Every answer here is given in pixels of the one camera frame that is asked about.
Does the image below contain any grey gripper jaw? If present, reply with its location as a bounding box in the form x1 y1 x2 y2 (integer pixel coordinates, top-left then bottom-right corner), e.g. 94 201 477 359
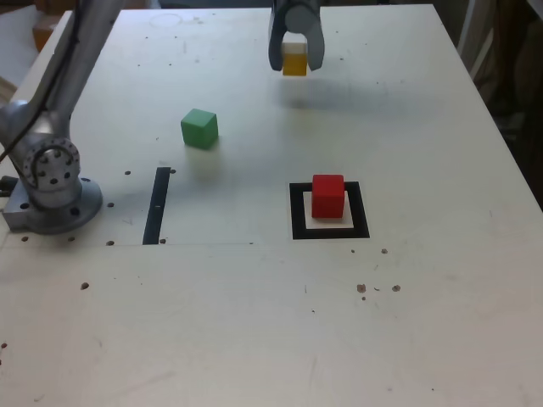
284 0 327 73
267 0 293 73

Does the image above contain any yellow cube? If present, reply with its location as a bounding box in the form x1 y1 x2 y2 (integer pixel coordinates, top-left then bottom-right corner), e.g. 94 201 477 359
281 41 308 78

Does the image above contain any green cube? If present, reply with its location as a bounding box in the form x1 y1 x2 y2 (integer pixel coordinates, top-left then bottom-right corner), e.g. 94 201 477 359
180 108 220 151

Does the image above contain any red cube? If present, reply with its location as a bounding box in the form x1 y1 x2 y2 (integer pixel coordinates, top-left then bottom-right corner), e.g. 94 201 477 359
311 174 345 220

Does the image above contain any black tape square outline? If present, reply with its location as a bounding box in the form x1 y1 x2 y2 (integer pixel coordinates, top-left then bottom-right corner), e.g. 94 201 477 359
288 181 371 241

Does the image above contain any black tape strip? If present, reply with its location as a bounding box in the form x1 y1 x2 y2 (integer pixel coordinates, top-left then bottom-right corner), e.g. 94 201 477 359
142 166 171 246

